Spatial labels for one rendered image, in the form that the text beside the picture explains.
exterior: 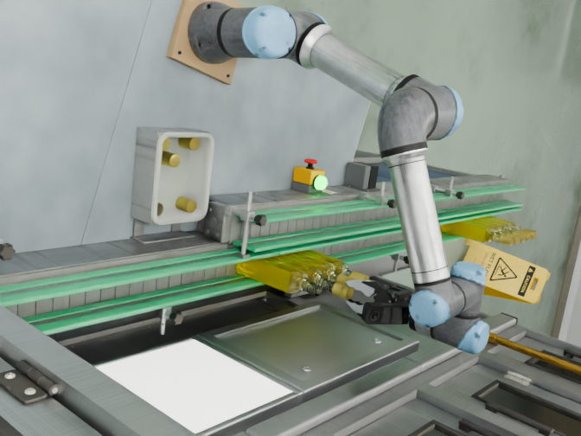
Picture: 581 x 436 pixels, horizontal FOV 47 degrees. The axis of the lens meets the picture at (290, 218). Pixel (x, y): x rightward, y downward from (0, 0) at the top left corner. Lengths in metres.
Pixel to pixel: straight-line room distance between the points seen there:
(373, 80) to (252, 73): 0.46
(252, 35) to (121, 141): 0.39
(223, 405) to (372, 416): 0.32
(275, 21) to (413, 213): 0.55
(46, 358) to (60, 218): 0.93
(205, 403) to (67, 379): 0.72
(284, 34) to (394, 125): 0.39
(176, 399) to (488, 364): 0.87
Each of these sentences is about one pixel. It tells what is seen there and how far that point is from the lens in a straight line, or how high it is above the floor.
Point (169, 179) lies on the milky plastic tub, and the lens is 1.71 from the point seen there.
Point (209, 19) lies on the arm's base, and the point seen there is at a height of 0.83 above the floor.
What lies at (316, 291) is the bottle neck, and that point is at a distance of 1.64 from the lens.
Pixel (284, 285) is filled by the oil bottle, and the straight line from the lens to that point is 1.68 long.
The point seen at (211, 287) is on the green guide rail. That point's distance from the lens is 1.68.
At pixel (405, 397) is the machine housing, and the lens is 1.55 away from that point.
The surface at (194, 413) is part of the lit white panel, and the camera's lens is 1.30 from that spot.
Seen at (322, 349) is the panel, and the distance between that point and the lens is 1.64.
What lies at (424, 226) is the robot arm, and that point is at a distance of 1.35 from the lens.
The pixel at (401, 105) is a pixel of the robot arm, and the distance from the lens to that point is 1.37.
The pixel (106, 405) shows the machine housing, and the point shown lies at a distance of 0.60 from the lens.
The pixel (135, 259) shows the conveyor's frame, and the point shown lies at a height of 0.88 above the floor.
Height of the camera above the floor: 2.06
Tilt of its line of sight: 38 degrees down
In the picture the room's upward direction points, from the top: 108 degrees clockwise
